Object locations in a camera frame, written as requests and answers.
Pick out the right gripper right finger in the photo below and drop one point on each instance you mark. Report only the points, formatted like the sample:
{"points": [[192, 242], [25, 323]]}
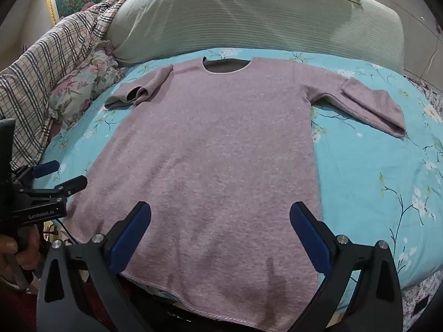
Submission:
{"points": [[330, 258]]}

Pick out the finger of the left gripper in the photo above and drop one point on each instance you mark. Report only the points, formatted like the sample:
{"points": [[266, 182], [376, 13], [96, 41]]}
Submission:
{"points": [[31, 172], [71, 184]]}

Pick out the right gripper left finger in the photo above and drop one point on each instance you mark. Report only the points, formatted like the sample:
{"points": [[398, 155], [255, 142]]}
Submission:
{"points": [[108, 255]]}

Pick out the mauve knit sweater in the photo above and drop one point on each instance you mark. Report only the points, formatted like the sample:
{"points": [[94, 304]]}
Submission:
{"points": [[221, 155]]}

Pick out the person's left hand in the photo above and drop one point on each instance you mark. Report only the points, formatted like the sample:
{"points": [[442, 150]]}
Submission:
{"points": [[28, 259]]}

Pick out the turquoise floral bed sheet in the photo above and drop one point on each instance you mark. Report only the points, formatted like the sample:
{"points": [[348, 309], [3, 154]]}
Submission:
{"points": [[372, 185]]}

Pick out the plaid checked blanket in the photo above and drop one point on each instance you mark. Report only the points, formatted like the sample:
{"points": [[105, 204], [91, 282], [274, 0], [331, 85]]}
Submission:
{"points": [[26, 84]]}

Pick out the pink floral pillow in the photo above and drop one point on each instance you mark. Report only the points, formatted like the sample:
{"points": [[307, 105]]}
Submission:
{"points": [[82, 86]]}

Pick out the small-flower patterned mattress cover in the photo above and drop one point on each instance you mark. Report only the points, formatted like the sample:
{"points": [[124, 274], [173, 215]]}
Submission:
{"points": [[422, 302]]}

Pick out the green striped folded quilt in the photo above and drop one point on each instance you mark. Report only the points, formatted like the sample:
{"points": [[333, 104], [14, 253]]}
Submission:
{"points": [[146, 29]]}

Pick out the black camera box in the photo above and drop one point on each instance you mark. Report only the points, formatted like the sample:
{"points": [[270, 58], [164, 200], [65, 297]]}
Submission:
{"points": [[7, 128]]}

